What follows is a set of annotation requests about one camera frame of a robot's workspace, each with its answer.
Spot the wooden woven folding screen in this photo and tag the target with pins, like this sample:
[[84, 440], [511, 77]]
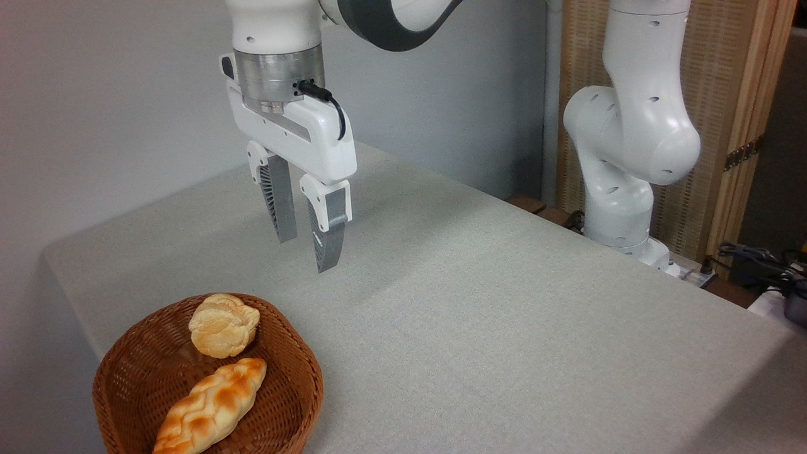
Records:
[[719, 75]]

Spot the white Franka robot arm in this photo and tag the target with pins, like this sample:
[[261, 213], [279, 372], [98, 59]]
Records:
[[637, 126]]

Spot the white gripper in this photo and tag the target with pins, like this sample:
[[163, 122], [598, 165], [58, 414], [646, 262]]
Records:
[[296, 135]]

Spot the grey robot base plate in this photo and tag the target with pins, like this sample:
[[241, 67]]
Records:
[[693, 274]]

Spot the round pale bread roll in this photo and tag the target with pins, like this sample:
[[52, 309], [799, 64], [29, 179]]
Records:
[[222, 325]]

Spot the braided golden bread loaf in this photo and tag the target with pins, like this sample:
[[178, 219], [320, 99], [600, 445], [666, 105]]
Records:
[[211, 407]]

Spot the brown wicker basket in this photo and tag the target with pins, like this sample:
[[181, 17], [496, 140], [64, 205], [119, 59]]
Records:
[[139, 378]]

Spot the brown wooden block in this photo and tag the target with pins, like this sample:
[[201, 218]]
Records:
[[526, 203], [556, 216]]

